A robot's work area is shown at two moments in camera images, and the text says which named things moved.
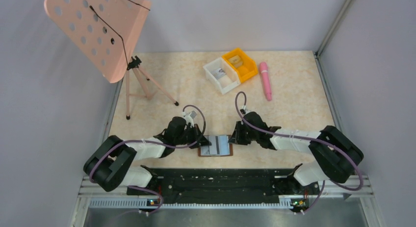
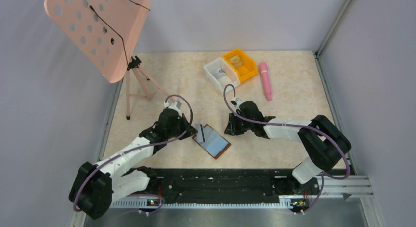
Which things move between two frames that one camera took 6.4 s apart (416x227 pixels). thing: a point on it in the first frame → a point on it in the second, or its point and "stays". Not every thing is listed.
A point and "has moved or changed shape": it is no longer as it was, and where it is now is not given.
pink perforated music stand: (102, 27) stays
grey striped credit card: (220, 145) has moved or changed shape
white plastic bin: (224, 83) stays
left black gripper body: (196, 136) → (185, 126)
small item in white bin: (220, 72) stays
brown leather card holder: (220, 146) has moved or changed shape
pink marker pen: (265, 73) stays
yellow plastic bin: (243, 65) stays
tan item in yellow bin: (236, 61) stays
